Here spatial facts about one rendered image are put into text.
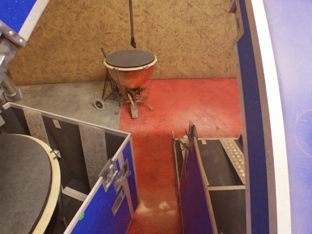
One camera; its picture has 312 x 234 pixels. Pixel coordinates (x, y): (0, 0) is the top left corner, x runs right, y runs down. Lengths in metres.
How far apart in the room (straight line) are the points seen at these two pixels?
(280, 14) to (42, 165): 1.01
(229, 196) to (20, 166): 1.53
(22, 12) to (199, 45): 3.32
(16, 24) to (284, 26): 0.54
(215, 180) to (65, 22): 3.28
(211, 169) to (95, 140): 1.33
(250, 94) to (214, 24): 3.20
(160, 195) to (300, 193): 1.56
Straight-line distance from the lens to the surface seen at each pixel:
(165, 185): 1.92
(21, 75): 4.40
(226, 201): 1.74
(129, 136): 1.00
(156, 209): 1.80
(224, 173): 2.08
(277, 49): 0.44
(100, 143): 1.16
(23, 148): 1.12
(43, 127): 1.47
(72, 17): 3.56
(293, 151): 0.39
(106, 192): 0.94
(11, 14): 0.44
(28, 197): 0.90
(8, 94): 2.55
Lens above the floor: 1.64
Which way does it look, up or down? 38 degrees down
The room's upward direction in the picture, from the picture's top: straight up
